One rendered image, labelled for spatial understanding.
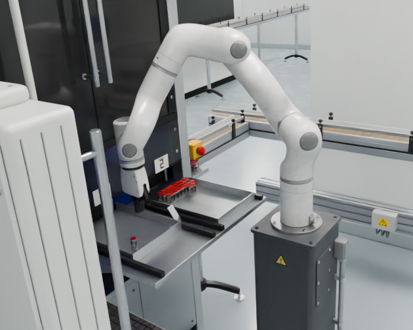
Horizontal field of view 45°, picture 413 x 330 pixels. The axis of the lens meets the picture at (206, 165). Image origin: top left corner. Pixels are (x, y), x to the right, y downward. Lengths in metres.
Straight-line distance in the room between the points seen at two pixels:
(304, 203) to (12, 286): 1.08
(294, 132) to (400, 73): 1.54
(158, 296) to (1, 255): 1.31
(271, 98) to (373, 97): 1.60
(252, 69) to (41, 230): 0.91
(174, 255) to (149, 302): 0.60
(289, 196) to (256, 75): 0.46
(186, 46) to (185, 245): 0.68
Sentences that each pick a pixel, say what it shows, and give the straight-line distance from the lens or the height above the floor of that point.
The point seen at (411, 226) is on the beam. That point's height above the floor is 0.48.
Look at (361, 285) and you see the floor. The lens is 3.13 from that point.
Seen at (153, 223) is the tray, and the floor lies 0.88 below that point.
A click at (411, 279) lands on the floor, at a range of 3.23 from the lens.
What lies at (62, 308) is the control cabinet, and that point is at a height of 1.14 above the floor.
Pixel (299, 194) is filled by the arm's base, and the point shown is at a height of 1.01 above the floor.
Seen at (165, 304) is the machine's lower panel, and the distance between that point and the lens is 2.41.
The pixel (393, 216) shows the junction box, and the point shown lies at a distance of 2.71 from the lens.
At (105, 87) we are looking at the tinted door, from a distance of 1.86.
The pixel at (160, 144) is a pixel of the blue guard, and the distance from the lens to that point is 2.10.
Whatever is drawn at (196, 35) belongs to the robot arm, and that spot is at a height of 1.59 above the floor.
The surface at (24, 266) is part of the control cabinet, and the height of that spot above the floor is 1.27.
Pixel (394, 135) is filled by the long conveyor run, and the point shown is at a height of 0.95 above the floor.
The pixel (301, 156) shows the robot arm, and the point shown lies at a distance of 1.72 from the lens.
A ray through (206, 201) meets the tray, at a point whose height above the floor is 0.88.
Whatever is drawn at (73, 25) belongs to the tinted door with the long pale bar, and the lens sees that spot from 1.76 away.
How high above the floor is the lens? 1.80
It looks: 22 degrees down
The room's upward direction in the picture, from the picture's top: 4 degrees counter-clockwise
